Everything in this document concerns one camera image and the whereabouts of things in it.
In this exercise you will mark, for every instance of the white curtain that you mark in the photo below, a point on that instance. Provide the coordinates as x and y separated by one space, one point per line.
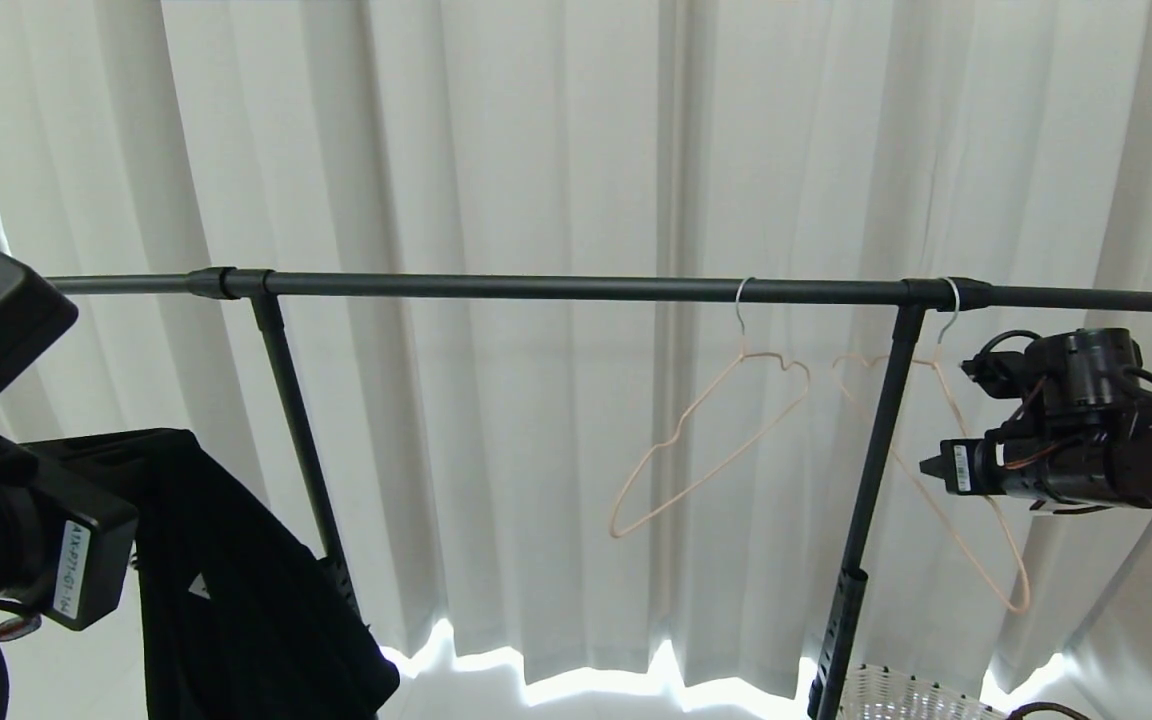
536 150

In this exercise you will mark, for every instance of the black clothes rack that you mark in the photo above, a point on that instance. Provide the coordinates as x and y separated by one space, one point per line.
576 288

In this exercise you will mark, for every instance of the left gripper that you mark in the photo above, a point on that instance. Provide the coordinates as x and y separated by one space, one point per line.
36 540

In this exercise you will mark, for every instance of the pink clothes hanger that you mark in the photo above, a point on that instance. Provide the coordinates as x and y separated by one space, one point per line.
954 300
741 320

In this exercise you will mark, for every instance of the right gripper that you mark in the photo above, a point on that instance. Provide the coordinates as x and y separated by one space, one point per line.
1006 470

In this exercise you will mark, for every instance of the black garment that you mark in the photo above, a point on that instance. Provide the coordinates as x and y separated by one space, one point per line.
236 600

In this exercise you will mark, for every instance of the white laundry basket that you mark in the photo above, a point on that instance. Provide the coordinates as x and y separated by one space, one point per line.
896 695

